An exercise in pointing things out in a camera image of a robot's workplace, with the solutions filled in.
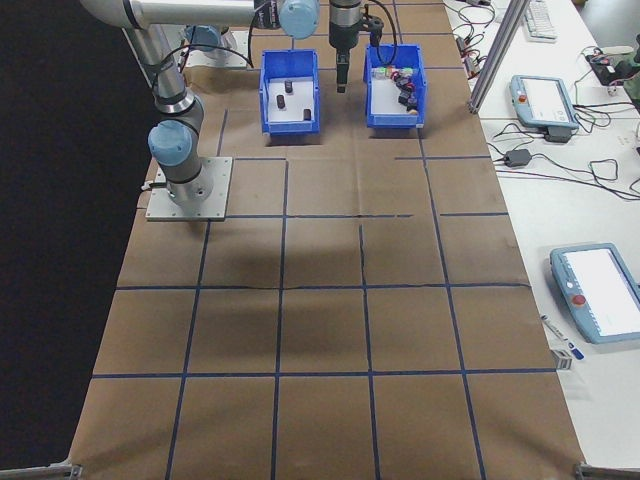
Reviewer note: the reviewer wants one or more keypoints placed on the black power adapter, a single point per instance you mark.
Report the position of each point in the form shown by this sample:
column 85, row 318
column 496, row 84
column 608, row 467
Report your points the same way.
column 557, row 135
column 517, row 157

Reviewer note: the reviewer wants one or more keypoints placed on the white switch orange contact block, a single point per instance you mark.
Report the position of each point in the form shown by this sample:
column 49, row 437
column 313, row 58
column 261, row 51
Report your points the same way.
column 393, row 73

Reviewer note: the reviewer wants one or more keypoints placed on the yellow mushroom push button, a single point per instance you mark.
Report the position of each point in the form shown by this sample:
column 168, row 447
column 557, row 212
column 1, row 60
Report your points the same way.
column 412, row 107

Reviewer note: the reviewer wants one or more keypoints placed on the blue grey teach pendant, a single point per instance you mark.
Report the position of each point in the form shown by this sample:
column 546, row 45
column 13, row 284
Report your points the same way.
column 595, row 292
column 542, row 102

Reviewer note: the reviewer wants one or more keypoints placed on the blue battery storage bin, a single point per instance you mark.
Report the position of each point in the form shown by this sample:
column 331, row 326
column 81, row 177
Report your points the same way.
column 290, row 130

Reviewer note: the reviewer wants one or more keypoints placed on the black frame cover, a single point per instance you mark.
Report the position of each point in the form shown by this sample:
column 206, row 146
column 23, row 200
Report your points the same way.
column 50, row 200

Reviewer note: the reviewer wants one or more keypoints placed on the aluminium profile post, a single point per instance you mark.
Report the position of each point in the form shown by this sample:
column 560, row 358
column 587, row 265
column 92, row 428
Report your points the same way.
column 495, row 50

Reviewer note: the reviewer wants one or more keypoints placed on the grey metal corner bracket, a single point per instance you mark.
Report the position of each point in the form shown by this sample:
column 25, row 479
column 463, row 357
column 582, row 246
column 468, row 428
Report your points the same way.
column 607, row 471
column 40, row 471

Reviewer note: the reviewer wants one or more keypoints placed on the small white grey box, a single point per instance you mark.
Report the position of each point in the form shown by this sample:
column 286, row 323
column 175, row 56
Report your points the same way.
column 563, row 360

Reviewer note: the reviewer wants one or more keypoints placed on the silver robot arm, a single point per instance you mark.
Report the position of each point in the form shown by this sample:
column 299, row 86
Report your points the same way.
column 172, row 85

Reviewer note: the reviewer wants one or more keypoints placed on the green push button switch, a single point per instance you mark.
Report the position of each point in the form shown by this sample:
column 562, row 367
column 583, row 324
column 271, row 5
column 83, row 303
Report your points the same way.
column 380, row 73

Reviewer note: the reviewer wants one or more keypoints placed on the white marker blue cap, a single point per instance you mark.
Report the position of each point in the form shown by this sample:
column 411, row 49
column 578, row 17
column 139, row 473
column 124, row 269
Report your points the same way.
column 562, row 336

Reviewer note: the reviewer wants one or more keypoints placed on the white foam bin liner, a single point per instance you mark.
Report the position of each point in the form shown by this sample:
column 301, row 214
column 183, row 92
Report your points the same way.
column 296, row 100
column 385, row 100

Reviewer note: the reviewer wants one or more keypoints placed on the white square base plate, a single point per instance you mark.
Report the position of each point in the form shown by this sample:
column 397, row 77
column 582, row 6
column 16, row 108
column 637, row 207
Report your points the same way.
column 215, row 200

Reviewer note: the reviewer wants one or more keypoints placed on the small grey red device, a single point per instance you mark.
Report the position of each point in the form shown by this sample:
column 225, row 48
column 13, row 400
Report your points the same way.
column 461, row 44
column 472, row 65

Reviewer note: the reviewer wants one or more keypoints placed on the blue button storage bin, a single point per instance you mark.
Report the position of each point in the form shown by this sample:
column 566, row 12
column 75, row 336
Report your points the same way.
column 395, row 121

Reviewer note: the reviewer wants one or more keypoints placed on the green camouflage object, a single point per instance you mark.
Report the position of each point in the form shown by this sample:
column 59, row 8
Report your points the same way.
column 632, row 80

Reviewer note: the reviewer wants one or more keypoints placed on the black circuit board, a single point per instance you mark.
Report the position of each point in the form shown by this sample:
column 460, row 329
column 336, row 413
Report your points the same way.
column 602, row 67

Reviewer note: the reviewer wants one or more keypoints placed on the red button green contact block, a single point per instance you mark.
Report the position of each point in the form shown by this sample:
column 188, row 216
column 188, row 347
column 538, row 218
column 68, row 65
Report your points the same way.
column 408, row 72

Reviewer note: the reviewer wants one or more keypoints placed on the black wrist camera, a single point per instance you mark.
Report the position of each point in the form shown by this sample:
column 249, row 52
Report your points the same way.
column 375, row 35

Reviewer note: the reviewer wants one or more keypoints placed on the white keyboard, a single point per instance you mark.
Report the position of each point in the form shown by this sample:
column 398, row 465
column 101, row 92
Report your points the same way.
column 540, row 20

